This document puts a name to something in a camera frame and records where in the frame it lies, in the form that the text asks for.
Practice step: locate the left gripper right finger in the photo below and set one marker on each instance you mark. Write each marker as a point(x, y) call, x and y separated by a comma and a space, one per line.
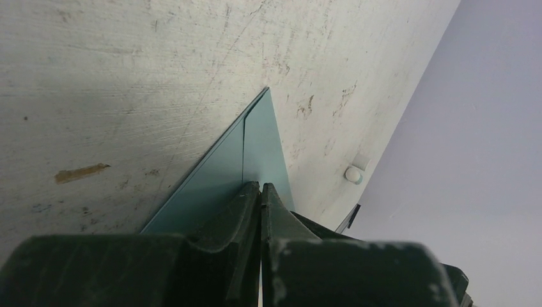
point(306, 264)

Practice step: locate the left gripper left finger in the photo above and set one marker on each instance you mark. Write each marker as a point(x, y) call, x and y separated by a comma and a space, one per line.
point(215, 265)

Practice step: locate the green white glue stick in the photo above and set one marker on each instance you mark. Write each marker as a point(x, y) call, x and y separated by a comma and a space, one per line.
point(354, 175)

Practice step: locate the teal envelope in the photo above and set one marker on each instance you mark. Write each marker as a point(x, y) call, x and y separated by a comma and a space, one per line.
point(249, 150)

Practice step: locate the white glue stick cap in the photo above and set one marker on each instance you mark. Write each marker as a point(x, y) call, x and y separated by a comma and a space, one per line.
point(361, 162)

